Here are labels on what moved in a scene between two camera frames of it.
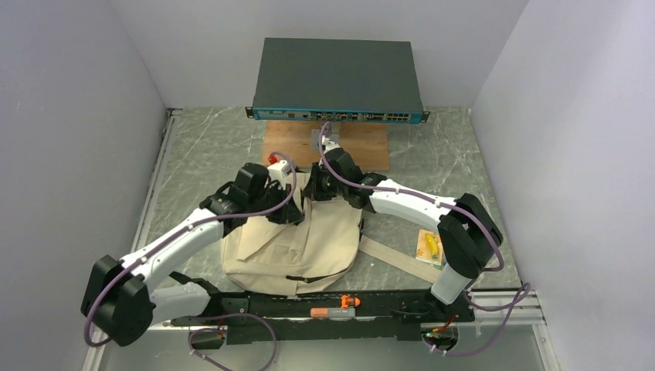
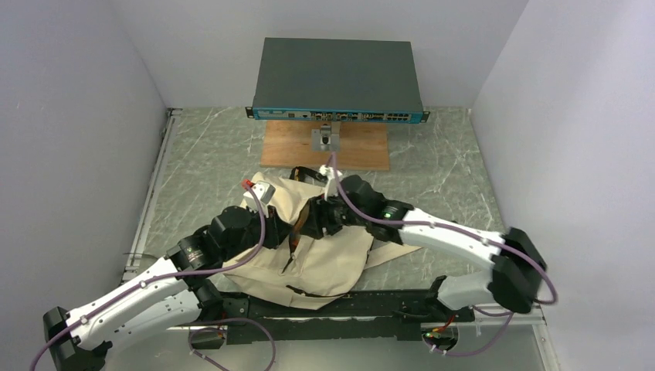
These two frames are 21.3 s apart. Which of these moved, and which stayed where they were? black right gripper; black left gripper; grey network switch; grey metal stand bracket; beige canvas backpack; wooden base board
Moved: black left gripper; beige canvas backpack; black right gripper
Stayed: grey metal stand bracket; grey network switch; wooden base board
